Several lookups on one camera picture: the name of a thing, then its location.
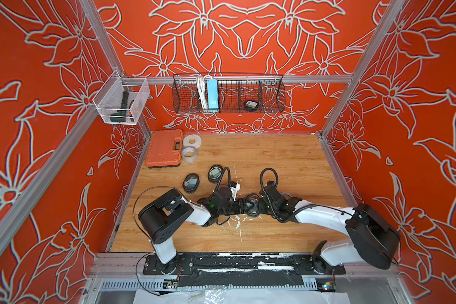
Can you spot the orange plastic tool case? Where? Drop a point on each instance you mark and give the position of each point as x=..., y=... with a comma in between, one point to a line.
x=164, y=149

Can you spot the dark green flashlight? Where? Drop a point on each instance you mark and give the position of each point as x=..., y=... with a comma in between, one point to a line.
x=120, y=115

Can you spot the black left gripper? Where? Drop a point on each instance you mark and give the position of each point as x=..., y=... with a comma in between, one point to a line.
x=239, y=204

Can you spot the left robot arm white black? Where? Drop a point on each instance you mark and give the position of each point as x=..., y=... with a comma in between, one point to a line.
x=165, y=215

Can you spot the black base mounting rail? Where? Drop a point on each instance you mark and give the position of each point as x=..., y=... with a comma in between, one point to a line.
x=245, y=270

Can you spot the white tape roll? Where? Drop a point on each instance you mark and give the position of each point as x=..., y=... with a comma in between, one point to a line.
x=192, y=141

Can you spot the clear acrylic wall box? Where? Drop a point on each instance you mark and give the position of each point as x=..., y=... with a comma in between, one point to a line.
x=109, y=97

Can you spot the light blue power bank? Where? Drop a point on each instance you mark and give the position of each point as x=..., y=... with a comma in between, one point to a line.
x=213, y=94

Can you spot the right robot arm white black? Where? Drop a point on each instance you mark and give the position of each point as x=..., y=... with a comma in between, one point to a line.
x=369, y=237

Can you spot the teal charger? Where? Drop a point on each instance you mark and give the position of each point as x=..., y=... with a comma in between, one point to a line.
x=191, y=183

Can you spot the clear tape roll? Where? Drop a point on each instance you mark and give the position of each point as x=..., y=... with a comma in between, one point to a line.
x=189, y=154

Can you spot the teal wall charger plug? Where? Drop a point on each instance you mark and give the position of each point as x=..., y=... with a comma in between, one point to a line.
x=215, y=173

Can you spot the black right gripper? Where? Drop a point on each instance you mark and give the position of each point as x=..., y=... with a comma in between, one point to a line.
x=261, y=203

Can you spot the black wire wall basket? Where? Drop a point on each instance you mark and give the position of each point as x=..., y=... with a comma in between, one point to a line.
x=189, y=92

